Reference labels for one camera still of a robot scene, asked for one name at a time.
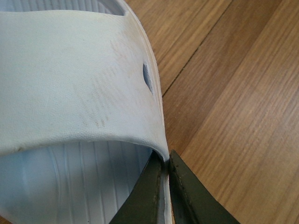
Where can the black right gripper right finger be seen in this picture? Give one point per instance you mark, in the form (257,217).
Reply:
(191,201)

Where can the light blue slide sandal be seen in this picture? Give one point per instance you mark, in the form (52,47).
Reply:
(80,111)

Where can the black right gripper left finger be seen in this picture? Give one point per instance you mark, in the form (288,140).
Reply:
(141,206)

